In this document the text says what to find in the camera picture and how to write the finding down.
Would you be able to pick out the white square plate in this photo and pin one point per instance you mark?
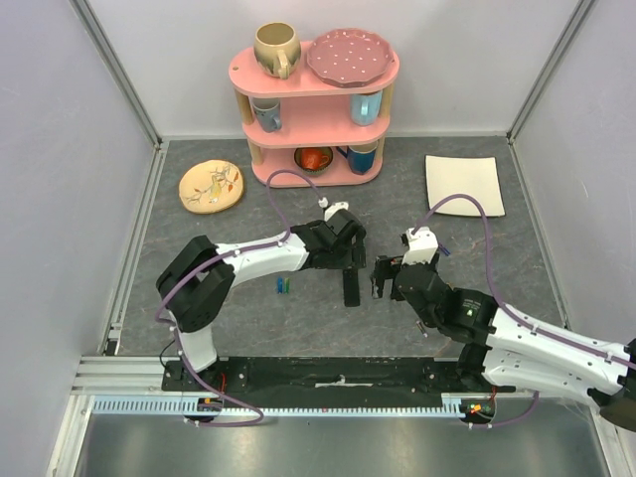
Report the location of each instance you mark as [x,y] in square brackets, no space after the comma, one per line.
[475,177]

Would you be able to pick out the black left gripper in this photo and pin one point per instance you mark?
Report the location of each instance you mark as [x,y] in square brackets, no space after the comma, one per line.
[355,257]

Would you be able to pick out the dark battery near base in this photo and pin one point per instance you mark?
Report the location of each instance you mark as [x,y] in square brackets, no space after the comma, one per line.
[422,329]

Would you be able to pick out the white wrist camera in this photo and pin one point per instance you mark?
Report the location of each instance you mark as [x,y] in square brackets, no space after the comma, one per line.
[421,246]
[330,209]

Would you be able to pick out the pink dotted plate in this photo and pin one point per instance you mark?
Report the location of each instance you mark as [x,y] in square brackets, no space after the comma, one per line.
[350,57]

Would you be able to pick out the grey blue mug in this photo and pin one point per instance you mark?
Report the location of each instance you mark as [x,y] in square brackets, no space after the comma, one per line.
[267,113]

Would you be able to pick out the dark blue mug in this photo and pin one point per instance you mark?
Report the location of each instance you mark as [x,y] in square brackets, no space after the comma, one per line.
[360,158]

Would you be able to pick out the slotted cable duct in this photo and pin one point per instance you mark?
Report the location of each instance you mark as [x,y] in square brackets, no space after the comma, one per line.
[201,406]

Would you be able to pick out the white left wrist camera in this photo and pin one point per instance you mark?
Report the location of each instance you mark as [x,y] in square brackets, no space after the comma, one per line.
[330,209]

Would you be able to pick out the beige ceramic mug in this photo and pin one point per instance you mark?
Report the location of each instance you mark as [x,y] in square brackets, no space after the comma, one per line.
[277,49]

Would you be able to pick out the orange red cup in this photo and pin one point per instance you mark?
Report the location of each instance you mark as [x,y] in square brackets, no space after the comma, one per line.
[314,159]

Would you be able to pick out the light blue mug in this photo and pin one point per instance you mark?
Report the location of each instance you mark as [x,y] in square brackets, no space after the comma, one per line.
[365,108]

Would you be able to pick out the purple blue battery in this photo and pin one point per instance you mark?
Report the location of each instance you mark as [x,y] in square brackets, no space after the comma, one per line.
[443,249]

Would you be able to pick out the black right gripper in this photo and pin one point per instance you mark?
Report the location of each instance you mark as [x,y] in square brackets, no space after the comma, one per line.
[389,277]

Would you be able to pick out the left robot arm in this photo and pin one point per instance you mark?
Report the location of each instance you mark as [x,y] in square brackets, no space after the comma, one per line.
[195,285]

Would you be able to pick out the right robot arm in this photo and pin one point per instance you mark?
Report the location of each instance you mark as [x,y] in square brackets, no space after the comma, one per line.
[505,347]

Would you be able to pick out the pink three-tier shelf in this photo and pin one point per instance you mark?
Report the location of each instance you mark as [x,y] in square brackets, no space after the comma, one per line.
[313,114]

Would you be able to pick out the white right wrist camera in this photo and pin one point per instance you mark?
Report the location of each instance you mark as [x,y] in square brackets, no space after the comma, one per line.
[421,246]

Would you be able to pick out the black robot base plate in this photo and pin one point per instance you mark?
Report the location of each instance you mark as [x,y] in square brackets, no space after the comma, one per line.
[261,380]

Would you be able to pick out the beige bird pattern plate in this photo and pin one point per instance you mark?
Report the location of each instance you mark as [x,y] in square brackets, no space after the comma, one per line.
[211,187]

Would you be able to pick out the black remote control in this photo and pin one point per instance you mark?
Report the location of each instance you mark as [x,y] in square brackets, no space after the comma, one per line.
[351,287]

